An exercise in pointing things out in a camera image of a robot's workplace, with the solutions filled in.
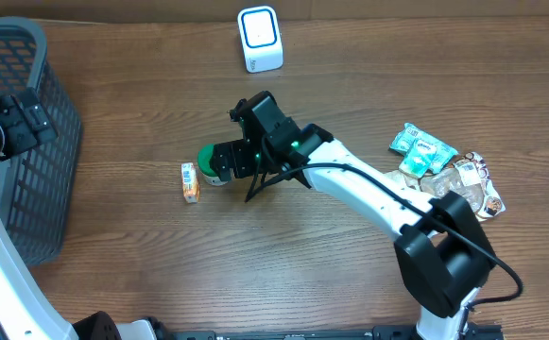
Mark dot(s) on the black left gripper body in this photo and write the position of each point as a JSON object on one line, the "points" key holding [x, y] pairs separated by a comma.
{"points": [[22, 133]]}

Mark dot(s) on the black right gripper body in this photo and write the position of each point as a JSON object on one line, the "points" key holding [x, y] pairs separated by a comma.
{"points": [[251, 160]]}

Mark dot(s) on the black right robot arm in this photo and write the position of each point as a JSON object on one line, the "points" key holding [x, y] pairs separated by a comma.
{"points": [[443, 253]]}

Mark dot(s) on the green lid seasoning jar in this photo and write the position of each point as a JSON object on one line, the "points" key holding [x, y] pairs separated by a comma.
{"points": [[212, 165]]}

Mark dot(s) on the small orange carton box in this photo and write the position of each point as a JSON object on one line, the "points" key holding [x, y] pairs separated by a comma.
{"points": [[190, 183]]}

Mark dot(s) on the white barcode scanner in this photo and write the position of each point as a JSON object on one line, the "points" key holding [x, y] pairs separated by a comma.
{"points": [[261, 40]]}

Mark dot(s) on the small teal tissue pack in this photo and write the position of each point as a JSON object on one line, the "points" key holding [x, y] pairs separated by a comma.
{"points": [[418, 159]]}

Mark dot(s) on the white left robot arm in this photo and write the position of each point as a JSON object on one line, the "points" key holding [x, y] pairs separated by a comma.
{"points": [[25, 312]]}

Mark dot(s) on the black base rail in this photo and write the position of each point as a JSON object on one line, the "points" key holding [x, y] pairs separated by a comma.
{"points": [[293, 334]]}

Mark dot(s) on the teal snack packet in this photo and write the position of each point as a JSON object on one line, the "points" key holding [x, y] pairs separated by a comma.
{"points": [[411, 133]]}

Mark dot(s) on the cream brown snack pouch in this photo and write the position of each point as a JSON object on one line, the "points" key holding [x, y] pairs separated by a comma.
{"points": [[468, 176]]}

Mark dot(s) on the grey plastic mesh basket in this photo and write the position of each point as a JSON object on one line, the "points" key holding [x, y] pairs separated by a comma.
{"points": [[36, 186]]}

